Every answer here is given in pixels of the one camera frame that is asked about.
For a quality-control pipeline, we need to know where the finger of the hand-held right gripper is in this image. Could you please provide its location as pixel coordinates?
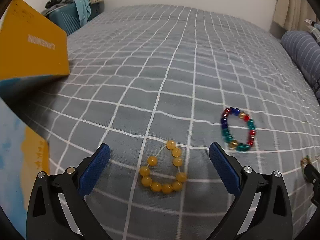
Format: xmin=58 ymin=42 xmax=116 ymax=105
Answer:
xmin=303 ymin=164 xmax=320 ymax=207

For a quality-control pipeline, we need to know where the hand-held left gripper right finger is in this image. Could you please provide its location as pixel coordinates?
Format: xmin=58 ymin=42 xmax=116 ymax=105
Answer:
xmin=206 ymin=142 xmax=293 ymax=240

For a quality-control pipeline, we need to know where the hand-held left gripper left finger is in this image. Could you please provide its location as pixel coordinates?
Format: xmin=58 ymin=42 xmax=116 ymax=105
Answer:
xmin=26 ymin=143 xmax=112 ymax=240

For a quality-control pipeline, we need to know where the yellow bead bracelet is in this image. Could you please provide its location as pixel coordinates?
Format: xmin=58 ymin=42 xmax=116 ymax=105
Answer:
xmin=139 ymin=140 xmax=187 ymax=194

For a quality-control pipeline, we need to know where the blue and yellow cardboard box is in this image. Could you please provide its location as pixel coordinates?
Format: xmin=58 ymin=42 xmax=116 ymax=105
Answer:
xmin=0 ymin=0 xmax=70 ymax=213

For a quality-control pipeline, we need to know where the blue striped pillow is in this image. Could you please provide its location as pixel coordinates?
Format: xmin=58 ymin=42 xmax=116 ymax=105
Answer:
xmin=280 ymin=30 xmax=320 ymax=103

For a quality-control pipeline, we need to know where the grey checked bedsheet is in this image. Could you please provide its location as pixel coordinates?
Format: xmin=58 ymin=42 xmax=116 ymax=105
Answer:
xmin=0 ymin=4 xmax=320 ymax=240

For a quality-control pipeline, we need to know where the teal ribbed suitcase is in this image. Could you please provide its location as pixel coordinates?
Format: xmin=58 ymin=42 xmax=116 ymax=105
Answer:
xmin=49 ymin=2 xmax=84 ymax=36

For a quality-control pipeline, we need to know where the dark blue box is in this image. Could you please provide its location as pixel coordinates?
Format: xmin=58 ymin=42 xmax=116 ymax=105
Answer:
xmin=89 ymin=1 xmax=105 ymax=22

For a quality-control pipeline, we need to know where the teal cloth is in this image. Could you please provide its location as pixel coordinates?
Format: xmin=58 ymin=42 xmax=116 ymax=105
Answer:
xmin=74 ymin=0 xmax=92 ymax=27

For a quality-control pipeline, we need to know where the multicolour glass bead bracelet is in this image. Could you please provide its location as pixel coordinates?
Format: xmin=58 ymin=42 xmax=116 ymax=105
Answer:
xmin=220 ymin=107 xmax=257 ymax=153

